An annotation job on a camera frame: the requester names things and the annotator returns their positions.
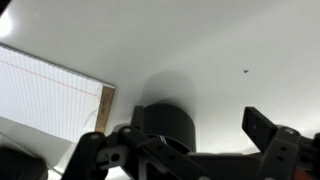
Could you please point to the white lined notepad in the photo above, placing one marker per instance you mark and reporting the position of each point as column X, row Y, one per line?
column 46, row 93

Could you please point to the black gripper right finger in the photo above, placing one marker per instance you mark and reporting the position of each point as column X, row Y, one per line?
column 280, row 146

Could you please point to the black trash bin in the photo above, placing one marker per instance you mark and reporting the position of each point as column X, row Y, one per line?
column 20, row 165

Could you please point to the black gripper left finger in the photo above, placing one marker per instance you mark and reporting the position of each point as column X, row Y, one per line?
column 133, row 156

